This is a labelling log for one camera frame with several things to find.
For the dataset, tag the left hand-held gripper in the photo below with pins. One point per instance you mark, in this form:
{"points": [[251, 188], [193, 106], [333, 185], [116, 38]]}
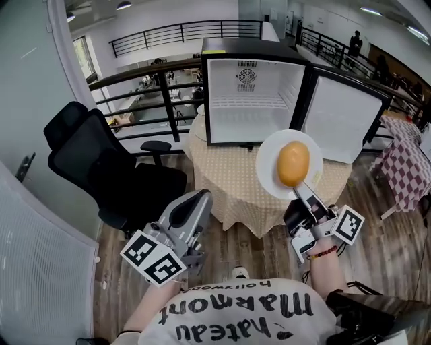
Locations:
{"points": [[175, 232]]}

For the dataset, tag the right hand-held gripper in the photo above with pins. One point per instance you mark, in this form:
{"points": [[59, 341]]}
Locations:
{"points": [[304, 222]]}

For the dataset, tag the yellow oval food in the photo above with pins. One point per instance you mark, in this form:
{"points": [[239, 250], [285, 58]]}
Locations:
{"points": [[293, 163]]}

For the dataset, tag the white round plate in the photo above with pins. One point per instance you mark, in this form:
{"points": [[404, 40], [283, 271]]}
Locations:
{"points": [[267, 168]]}

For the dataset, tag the black mini fridge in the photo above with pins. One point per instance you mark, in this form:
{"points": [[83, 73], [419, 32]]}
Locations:
{"points": [[249, 101]]}

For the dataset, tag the person's left forearm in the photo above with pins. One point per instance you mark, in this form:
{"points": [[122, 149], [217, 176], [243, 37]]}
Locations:
{"points": [[148, 306]]}

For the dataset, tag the person's right forearm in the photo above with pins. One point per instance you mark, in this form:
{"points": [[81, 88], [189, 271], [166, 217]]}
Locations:
{"points": [[325, 273]]}

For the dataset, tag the person's right hand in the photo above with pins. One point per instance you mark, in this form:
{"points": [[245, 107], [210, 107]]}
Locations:
{"points": [[319, 213]]}

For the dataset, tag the round table with beige tablecloth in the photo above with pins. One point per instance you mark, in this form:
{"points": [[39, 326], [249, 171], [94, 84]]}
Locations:
{"points": [[229, 182]]}

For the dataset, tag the person's white shoe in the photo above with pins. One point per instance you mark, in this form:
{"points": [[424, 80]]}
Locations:
{"points": [[239, 272]]}

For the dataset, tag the white printed t-shirt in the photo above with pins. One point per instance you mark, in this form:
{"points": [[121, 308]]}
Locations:
{"points": [[235, 313]]}

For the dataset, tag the black office chair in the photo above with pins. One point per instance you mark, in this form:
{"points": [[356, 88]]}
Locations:
{"points": [[101, 161]]}

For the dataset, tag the table with checkered tablecloth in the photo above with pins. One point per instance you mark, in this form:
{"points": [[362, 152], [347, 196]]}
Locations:
{"points": [[404, 165]]}

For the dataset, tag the black wristband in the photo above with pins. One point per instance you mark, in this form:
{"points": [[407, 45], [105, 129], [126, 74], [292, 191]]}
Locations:
{"points": [[129, 331]]}

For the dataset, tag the white ribbed panel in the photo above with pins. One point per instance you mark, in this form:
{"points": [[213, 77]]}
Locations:
{"points": [[40, 262]]}

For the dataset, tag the black bag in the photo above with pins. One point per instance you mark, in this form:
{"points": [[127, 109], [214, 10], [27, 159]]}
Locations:
{"points": [[363, 316]]}

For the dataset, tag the black metal railing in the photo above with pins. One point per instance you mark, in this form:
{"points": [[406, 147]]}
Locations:
{"points": [[161, 91], [182, 33]]}

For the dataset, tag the dark ceiling lamp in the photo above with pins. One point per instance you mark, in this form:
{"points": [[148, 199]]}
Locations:
{"points": [[124, 4], [70, 17]]}

